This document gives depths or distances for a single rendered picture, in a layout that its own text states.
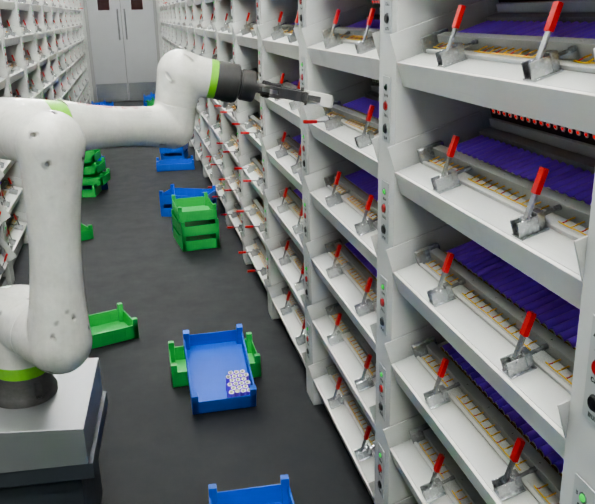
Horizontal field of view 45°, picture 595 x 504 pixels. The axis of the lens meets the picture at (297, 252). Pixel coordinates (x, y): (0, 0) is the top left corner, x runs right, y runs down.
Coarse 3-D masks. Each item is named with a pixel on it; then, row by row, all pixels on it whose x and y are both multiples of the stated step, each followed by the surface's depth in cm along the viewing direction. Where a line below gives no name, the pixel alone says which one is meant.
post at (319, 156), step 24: (312, 0) 191; (336, 0) 193; (360, 0) 194; (312, 24) 193; (312, 72) 197; (336, 72) 198; (312, 144) 203; (312, 168) 205; (312, 216) 210; (312, 264) 214; (312, 288) 217; (312, 336) 221; (312, 360) 224; (312, 384) 227
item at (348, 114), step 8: (336, 104) 198; (336, 112) 194; (344, 112) 186; (352, 112) 182; (352, 120) 180; (360, 120) 175; (376, 120) 167; (360, 128) 171; (368, 128) 171; (376, 128) 165
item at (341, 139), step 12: (360, 84) 201; (336, 96) 200; (348, 96) 201; (360, 96) 202; (312, 108) 200; (324, 108) 199; (312, 132) 201; (324, 132) 185; (336, 132) 179; (348, 132) 175; (336, 144) 176; (348, 144) 165; (372, 144) 158; (348, 156) 169; (360, 156) 157; (372, 156) 150; (372, 168) 151
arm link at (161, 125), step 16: (80, 112) 152; (96, 112) 156; (112, 112) 160; (128, 112) 163; (144, 112) 166; (160, 112) 169; (176, 112) 171; (192, 112) 173; (96, 128) 155; (112, 128) 158; (128, 128) 162; (144, 128) 165; (160, 128) 168; (176, 128) 172; (192, 128) 175; (96, 144) 157; (112, 144) 161; (128, 144) 165; (144, 144) 169; (160, 144) 172; (176, 144) 175
